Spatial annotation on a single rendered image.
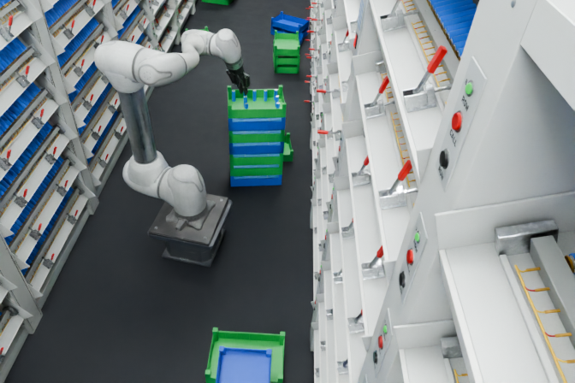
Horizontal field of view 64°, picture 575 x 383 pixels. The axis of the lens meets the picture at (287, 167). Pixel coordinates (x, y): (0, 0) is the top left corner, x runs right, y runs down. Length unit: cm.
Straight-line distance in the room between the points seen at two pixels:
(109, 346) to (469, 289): 187
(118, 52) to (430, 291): 149
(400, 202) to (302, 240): 170
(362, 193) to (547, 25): 79
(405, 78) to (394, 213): 21
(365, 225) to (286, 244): 145
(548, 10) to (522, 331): 25
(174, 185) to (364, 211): 119
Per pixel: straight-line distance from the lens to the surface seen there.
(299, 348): 210
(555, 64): 32
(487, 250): 48
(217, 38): 220
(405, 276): 59
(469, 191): 44
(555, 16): 33
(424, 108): 66
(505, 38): 39
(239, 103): 255
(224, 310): 219
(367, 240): 97
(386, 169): 85
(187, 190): 206
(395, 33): 88
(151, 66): 171
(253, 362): 196
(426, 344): 63
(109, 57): 183
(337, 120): 164
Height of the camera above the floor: 184
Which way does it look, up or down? 40 degrees down
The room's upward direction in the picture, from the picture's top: 4 degrees clockwise
